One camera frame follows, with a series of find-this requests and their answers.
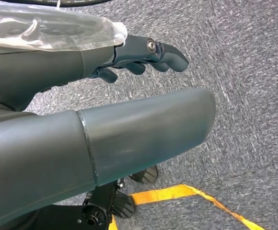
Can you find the yellow floor tape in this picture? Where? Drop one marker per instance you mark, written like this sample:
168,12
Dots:
168,192

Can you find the black robot leg mechanism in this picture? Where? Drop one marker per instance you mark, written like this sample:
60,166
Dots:
100,203

